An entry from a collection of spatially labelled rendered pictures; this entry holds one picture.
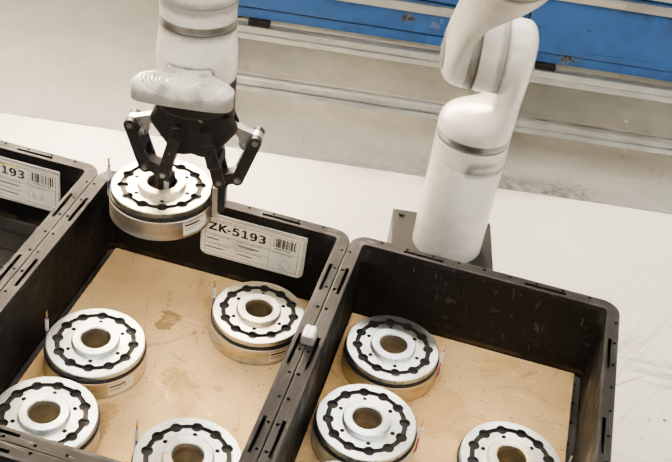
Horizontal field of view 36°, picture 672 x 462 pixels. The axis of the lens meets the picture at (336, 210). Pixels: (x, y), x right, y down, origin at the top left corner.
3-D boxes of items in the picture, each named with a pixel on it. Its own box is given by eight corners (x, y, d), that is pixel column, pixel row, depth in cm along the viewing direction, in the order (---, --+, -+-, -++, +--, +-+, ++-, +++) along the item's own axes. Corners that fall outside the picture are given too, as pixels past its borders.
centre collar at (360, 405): (385, 446, 102) (386, 441, 102) (336, 433, 102) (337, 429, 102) (394, 410, 106) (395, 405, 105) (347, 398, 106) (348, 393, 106)
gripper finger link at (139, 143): (139, 105, 102) (164, 155, 105) (122, 110, 102) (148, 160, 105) (131, 119, 100) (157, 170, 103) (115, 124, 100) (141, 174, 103)
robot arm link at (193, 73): (127, 103, 92) (126, 38, 88) (158, 46, 101) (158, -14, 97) (230, 117, 91) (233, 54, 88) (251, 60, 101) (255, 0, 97)
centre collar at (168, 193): (144, 169, 108) (144, 164, 107) (191, 176, 107) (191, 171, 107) (130, 195, 104) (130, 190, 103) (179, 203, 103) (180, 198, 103)
